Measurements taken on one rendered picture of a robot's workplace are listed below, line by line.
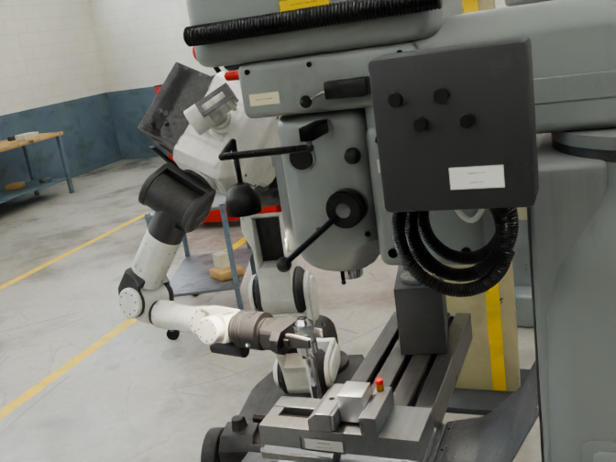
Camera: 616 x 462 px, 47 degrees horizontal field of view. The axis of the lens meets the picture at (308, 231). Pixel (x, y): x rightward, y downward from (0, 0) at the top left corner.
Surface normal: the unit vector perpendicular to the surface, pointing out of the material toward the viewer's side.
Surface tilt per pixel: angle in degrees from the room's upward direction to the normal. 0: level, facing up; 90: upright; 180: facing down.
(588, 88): 90
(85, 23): 90
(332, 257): 118
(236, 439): 45
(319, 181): 90
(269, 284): 81
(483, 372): 90
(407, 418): 0
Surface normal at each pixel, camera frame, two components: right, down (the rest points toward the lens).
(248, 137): 0.44, 0.11
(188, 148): -0.23, -0.26
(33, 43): 0.92, -0.03
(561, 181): -0.37, 0.31
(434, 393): -0.14, -0.95
